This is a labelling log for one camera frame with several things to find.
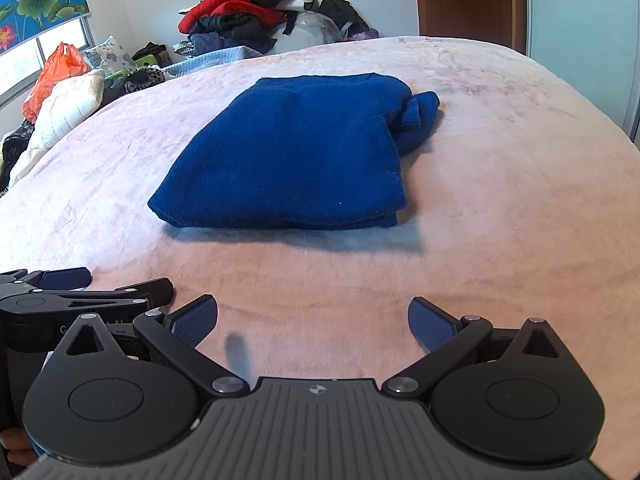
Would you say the black and green bag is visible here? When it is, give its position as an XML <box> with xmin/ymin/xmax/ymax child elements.
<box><xmin>107</xmin><ymin>41</ymin><xmax>171</xmax><ymax>82</ymax></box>

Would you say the red garment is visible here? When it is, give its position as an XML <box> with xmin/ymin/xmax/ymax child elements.
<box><xmin>178</xmin><ymin>0</ymin><xmax>286</xmax><ymax>33</ymax></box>

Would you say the wooden door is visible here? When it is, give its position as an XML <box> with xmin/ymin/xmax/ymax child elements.
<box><xmin>412</xmin><ymin>0</ymin><xmax>530</xmax><ymax>56</ymax></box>

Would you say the leopard pattern garment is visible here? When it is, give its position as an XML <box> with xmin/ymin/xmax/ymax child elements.
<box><xmin>122</xmin><ymin>66</ymin><xmax>166</xmax><ymax>95</ymax></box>

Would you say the window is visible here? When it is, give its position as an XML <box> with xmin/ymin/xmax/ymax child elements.
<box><xmin>0</xmin><ymin>12</ymin><xmax>98</xmax><ymax>107</ymax></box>

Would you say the clear plastic bag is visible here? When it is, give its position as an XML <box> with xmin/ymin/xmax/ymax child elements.
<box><xmin>272</xmin><ymin>10</ymin><xmax>346</xmax><ymax>53</ymax></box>

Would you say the floral pillow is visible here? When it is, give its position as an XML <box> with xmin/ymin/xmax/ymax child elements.
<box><xmin>82</xmin><ymin>36</ymin><xmax>138</xmax><ymax>78</ymax></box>

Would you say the pale wardrobe sliding door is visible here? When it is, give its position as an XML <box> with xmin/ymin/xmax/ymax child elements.
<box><xmin>522</xmin><ymin>0</ymin><xmax>640</xmax><ymax>143</ymax></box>

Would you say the lotus print roller blind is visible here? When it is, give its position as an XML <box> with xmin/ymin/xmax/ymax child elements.
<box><xmin>0</xmin><ymin>0</ymin><xmax>93</xmax><ymax>53</ymax></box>

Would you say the pink blanket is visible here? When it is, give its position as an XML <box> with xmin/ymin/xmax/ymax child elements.
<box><xmin>0</xmin><ymin>35</ymin><xmax>640</xmax><ymax>476</ymax></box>

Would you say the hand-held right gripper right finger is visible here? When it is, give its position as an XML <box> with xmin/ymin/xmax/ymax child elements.
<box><xmin>381</xmin><ymin>296</ymin><xmax>569</xmax><ymax>402</ymax></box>

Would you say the dark jacket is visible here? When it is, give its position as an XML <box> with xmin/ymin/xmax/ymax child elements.
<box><xmin>187</xmin><ymin>12</ymin><xmax>278</xmax><ymax>56</ymax></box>

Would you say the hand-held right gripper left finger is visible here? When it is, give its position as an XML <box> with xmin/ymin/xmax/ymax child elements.
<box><xmin>65</xmin><ymin>294</ymin><xmax>250</xmax><ymax>402</ymax></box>

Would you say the blue beaded sweater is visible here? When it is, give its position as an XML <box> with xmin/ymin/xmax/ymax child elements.
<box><xmin>147</xmin><ymin>73</ymin><xmax>441</xmax><ymax>231</ymax></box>

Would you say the dark patterned cloth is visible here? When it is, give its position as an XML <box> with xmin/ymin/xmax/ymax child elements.
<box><xmin>0</xmin><ymin>120</ymin><xmax>36</xmax><ymax>188</ymax></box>

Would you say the orange plastic bag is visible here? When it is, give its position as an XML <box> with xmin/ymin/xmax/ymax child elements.
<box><xmin>22</xmin><ymin>42</ymin><xmax>93</xmax><ymax>123</ymax></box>

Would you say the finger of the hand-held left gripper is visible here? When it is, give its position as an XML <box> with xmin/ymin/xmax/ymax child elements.
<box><xmin>50</xmin><ymin>277</ymin><xmax>175</xmax><ymax>312</ymax></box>
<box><xmin>0</xmin><ymin>267</ymin><xmax>94</xmax><ymax>292</ymax></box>

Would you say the dark purple garment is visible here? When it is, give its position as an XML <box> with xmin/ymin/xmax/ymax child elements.
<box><xmin>189</xmin><ymin>30</ymin><xmax>236</xmax><ymax>56</ymax></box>

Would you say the white quilted jacket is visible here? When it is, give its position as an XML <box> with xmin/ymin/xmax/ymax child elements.
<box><xmin>9</xmin><ymin>69</ymin><xmax>106</xmax><ymax>186</ymax></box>

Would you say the light blue knit garment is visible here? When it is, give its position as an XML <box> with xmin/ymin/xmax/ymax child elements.
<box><xmin>160</xmin><ymin>45</ymin><xmax>263</xmax><ymax>81</ymax></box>

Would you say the person's left hand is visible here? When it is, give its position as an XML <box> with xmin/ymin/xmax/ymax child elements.
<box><xmin>0</xmin><ymin>427</ymin><xmax>40</xmax><ymax>469</ymax></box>

